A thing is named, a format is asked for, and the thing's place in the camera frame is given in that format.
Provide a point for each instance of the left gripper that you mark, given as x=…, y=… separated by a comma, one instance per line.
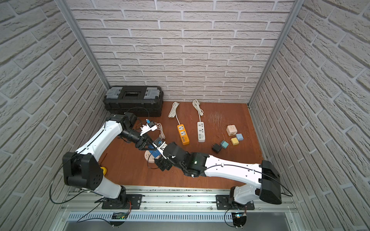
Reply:
x=145, y=143

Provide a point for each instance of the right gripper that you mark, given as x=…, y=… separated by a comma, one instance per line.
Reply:
x=161, y=163

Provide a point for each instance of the blue cube adapter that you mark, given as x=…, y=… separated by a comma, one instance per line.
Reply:
x=159, y=143

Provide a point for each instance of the round white socket base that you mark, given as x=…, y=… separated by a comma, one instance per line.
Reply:
x=150, y=156

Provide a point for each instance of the orange power strip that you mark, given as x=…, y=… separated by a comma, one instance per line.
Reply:
x=183, y=134

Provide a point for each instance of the white power strip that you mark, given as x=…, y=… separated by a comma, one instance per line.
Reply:
x=201, y=131

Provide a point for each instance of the black charger plug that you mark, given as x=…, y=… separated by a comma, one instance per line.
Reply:
x=216, y=148

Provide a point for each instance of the teal USB charger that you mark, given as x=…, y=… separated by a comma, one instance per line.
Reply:
x=224, y=144

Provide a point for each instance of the yellow charger plug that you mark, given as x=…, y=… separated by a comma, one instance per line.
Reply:
x=235, y=141

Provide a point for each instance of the beige plug adapter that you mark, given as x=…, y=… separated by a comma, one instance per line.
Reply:
x=231, y=130

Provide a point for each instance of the light blue charger plug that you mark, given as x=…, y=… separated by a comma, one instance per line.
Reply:
x=239, y=137

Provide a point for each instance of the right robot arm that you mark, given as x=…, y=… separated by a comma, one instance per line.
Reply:
x=261, y=181

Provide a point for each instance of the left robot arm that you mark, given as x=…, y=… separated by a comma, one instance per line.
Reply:
x=82, y=170

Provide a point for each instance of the black plastic toolbox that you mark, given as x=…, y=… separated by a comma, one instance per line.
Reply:
x=140, y=100

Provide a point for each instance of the yellow tape measure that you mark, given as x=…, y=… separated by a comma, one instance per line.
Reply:
x=104, y=170

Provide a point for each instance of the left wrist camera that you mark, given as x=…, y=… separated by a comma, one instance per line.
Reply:
x=149, y=126

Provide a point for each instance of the aluminium mounting rail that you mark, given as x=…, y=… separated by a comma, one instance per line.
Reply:
x=149, y=203

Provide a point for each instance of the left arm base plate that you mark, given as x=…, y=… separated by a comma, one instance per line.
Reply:
x=126, y=201

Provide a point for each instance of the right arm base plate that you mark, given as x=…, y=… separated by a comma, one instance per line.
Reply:
x=224, y=202

